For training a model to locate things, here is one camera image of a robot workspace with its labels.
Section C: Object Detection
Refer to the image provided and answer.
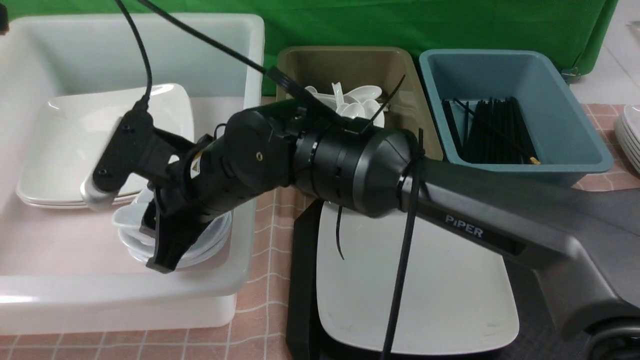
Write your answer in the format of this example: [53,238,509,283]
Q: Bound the pink checkered tablecloth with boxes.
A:
[1,104,639,360]

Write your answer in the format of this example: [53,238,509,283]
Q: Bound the stack of white square plates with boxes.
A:
[15,83,195,209]

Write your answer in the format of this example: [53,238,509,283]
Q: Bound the blue plastic bin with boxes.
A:
[418,48,614,187]

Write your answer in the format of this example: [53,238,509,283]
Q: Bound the green backdrop cloth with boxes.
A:
[0,0,618,97]

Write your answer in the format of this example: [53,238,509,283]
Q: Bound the bundle of black chopsticks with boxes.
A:
[440,97,540,165]

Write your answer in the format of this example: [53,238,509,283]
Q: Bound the white small bowl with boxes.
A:
[112,189,233,268]

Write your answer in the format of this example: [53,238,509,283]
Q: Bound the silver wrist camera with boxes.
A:
[80,105,195,211]

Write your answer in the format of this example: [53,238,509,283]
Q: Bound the large white plastic tub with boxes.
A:
[1,13,265,335]

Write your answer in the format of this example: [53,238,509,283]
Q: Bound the large white square plate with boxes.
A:
[316,202,520,356]

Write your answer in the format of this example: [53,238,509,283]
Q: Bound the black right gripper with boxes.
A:
[140,127,296,273]

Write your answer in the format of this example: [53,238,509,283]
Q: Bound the pile of white soup spoons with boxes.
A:
[305,82,387,128]

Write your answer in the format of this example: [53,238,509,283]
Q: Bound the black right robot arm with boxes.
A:
[134,96,639,360]

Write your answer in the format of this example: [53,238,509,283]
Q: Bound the olive green plastic bin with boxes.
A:
[278,46,444,161]

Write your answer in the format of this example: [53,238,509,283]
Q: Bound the black chopstick pair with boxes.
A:
[452,98,540,165]

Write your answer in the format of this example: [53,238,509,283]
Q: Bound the black serving tray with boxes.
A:
[285,200,589,360]

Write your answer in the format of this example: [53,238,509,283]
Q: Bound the white plates stack at edge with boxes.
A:
[614,104,640,173]

